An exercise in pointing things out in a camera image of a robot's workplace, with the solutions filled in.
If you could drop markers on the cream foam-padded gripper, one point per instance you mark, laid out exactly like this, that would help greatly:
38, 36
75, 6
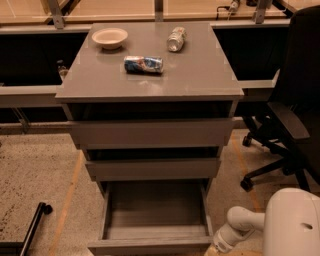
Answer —
220, 240

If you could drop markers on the grey bottom drawer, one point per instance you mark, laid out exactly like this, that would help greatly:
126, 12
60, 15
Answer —
153, 217

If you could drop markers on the grey drawer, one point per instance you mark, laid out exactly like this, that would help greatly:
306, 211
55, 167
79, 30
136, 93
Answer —
151, 133
154, 169
153, 217

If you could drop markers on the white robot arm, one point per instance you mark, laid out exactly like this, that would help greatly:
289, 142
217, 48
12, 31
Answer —
290, 225

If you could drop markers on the grey middle drawer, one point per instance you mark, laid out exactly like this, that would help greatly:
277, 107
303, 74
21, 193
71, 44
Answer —
154, 169

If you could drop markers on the grey top drawer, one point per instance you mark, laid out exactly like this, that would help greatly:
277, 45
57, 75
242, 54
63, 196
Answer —
151, 133

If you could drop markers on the grey drawer cabinet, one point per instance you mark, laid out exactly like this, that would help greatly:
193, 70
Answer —
196, 83

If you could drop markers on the black office chair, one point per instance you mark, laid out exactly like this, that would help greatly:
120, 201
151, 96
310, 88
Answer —
289, 125

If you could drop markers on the black wheeled stand base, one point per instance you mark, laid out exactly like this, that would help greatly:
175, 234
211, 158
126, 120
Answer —
22, 248

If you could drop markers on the blue crushed soda can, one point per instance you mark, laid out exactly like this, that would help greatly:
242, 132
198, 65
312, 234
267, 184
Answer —
143, 64

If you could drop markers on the clear plastic bottle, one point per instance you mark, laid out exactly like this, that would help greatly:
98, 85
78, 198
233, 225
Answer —
176, 39

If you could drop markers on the white paper bowl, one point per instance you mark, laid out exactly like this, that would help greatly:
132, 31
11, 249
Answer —
110, 38

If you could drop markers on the long grey desk frame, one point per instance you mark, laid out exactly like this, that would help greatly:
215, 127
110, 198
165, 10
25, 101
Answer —
254, 52

